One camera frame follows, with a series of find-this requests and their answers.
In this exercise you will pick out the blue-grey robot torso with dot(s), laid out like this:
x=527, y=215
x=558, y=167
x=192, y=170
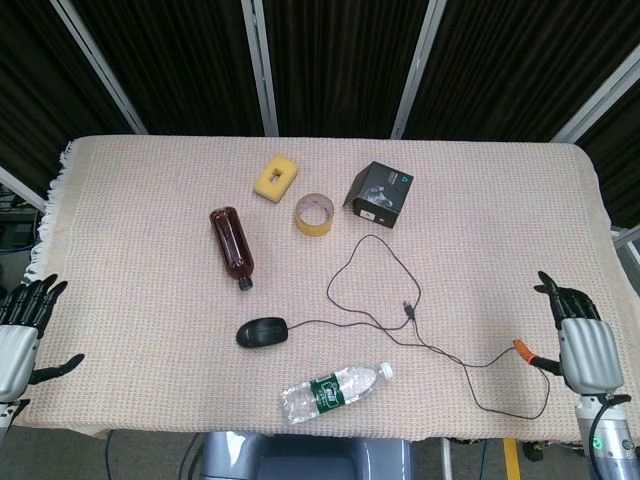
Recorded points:
x=310, y=457

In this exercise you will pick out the brown liquid plastic bottle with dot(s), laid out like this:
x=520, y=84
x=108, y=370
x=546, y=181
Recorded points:
x=232, y=245

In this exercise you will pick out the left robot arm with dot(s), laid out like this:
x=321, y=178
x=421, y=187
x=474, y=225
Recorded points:
x=6, y=417

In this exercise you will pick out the yellow tape roll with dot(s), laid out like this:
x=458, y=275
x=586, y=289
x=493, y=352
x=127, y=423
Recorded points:
x=315, y=226

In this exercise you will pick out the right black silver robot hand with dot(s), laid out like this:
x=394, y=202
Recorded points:
x=590, y=355

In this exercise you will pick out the black pleated curtain panel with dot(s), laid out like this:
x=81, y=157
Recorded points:
x=515, y=60
x=175, y=60
x=340, y=60
x=35, y=75

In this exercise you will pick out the black computer mouse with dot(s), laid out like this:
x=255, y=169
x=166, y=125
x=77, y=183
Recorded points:
x=261, y=332

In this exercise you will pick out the clear water bottle green label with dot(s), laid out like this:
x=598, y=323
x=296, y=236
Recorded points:
x=330, y=392

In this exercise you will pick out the yellow sponge with hole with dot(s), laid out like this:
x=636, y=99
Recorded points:
x=287, y=181

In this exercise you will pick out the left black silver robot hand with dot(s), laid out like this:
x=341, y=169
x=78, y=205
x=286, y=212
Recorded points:
x=17, y=350

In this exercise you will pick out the beige woven tablecloth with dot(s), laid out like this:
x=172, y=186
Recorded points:
x=150, y=240

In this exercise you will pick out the black cardboard box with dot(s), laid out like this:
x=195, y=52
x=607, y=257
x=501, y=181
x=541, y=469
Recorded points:
x=382, y=200

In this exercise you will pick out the aluminium frame post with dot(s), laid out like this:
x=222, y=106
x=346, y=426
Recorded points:
x=262, y=70
x=595, y=100
x=417, y=70
x=22, y=189
x=100, y=65

